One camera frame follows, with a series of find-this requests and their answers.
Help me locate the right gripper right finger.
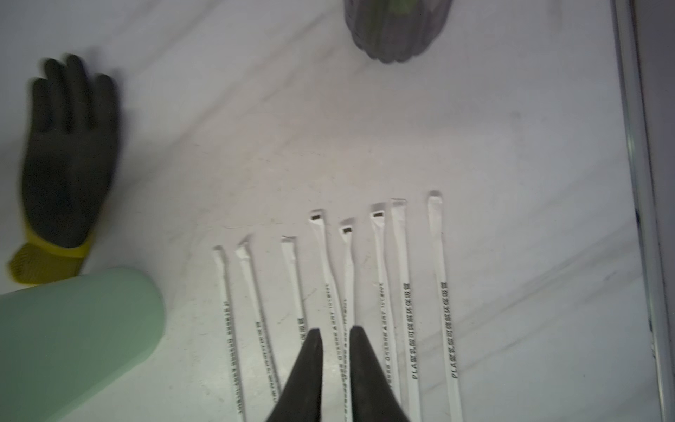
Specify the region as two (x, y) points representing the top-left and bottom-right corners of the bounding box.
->
(349, 326), (409, 422)

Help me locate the black yellow work glove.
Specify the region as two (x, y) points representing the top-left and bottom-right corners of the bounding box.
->
(8, 55), (121, 285)

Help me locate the purple glass vase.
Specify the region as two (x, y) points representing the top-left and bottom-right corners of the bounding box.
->
(343, 0), (453, 63)

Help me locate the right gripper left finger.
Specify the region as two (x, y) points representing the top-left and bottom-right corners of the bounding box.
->
(266, 328), (323, 422)

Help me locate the green storage cup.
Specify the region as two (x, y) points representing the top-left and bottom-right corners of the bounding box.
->
(1, 267), (165, 421)

